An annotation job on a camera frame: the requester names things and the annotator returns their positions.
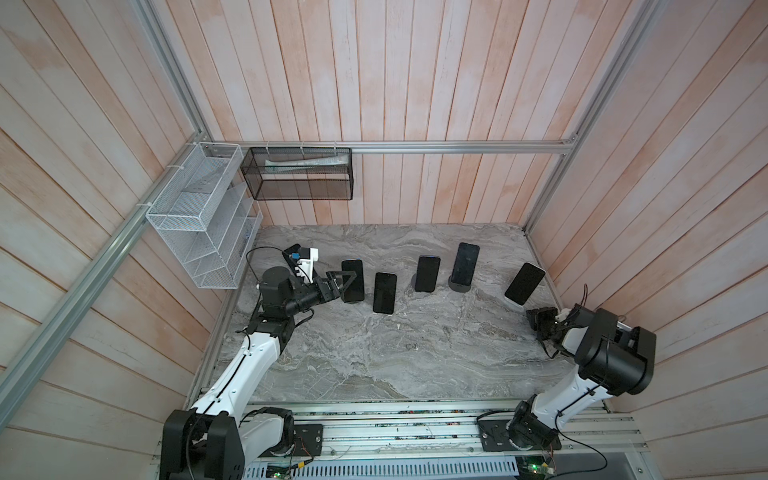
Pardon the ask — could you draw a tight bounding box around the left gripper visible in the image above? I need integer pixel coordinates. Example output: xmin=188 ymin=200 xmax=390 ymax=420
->
xmin=284 ymin=271 xmax=356 ymax=315

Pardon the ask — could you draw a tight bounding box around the purple edged phone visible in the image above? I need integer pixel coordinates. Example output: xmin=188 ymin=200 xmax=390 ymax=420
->
xmin=449 ymin=242 xmax=480 ymax=287

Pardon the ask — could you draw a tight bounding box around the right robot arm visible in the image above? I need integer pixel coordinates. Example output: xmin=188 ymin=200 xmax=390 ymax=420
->
xmin=506 ymin=304 xmax=657 ymax=450

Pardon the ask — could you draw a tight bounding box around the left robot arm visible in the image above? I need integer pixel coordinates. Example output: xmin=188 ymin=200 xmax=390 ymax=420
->
xmin=159 ymin=267 xmax=357 ymax=479

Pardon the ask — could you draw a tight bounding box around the green edged phone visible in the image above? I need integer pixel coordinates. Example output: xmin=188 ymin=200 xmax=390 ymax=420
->
xmin=341 ymin=259 xmax=365 ymax=303

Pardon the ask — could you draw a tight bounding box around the dark round phone stand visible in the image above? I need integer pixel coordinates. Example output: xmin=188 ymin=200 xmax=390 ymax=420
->
xmin=448 ymin=274 xmax=472 ymax=293

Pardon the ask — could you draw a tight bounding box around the blue edged phone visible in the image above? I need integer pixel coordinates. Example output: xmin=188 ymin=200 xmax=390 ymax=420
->
xmin=414 ymin=256 xmax=441 ymax=293

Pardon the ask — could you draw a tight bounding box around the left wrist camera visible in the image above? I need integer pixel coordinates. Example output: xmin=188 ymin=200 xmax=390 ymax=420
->
xmin=288 ymin=246 xmax=319 ymax=284

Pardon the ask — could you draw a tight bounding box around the black wire mesh basket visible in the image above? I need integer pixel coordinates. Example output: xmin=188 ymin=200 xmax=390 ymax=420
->
xmin=240 ymin=146 xmax=354 ymax=201

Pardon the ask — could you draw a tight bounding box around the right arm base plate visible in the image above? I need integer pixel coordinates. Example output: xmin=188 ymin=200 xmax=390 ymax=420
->
xmin=477 ymin=417 xmax=562 ymax=452

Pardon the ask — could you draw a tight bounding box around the white wire mesh shelf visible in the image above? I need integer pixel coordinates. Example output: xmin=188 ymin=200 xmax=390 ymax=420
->
xmin=146 ymin=142 xmax=263 ymax=290

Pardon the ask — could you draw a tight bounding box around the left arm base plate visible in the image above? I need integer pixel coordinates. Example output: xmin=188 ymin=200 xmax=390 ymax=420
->
xmin=261 ymin=423 xmax=324 ymax=458

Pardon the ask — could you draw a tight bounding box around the aluminium frame rail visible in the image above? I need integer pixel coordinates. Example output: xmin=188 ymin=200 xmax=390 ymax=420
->
xmin=221 ymin=140 xmax=575 ymax=154

